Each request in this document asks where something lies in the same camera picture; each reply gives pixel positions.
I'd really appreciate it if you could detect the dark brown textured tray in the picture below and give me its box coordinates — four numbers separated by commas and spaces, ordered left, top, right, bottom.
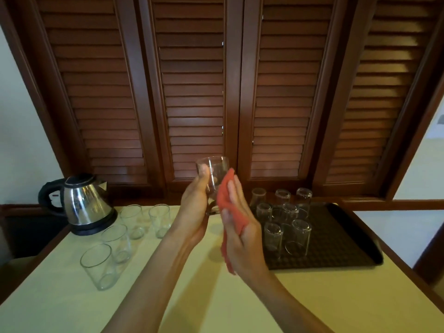
255, 203, 385, 271

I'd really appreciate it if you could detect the brown wooden wall rail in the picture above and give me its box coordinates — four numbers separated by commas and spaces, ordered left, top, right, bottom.
341, 199, 444, 212

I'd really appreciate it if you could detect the red cloth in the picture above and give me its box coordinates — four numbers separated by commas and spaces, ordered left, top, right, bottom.
216, 168, 250, 276

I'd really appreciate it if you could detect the brown wooden door frame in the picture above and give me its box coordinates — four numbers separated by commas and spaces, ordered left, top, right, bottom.
414, 225, 444, 285

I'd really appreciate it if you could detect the person's left hand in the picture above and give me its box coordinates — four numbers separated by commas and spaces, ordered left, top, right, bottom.
175, 164, 211, 248

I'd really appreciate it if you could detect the steel electric kettle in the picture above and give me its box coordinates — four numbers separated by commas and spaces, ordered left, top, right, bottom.
71, 210, 118, 237
37, 173, 118, 237

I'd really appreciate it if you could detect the brown louvered wooden shutter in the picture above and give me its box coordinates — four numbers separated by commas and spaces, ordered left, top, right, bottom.
135, 0, 243, 190
238, 0, 361, 193
8, 0, 164, 193
312, 0, 444, 198

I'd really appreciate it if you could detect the white paper notice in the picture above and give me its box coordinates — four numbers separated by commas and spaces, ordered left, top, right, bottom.
426, 97, 444, 140

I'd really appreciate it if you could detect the person's right hand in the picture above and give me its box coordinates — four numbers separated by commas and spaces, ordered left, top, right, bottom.
221, 174, 275, 281

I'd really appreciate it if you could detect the group of clear glasses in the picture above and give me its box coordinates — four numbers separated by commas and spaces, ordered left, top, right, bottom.
80, 203, 172, 292

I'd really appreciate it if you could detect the person's left forearm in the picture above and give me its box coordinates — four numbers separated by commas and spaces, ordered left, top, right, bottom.
102, 228, 195, 333

